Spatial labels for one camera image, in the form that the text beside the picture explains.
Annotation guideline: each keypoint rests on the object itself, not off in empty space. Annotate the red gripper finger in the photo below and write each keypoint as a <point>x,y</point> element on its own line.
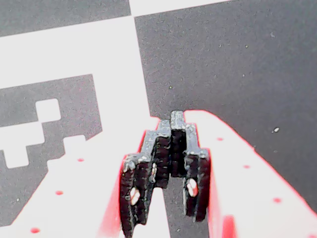
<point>86,198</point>
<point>247,198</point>

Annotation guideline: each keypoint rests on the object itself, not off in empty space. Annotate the black white marker mat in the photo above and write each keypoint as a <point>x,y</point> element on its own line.
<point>223,62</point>

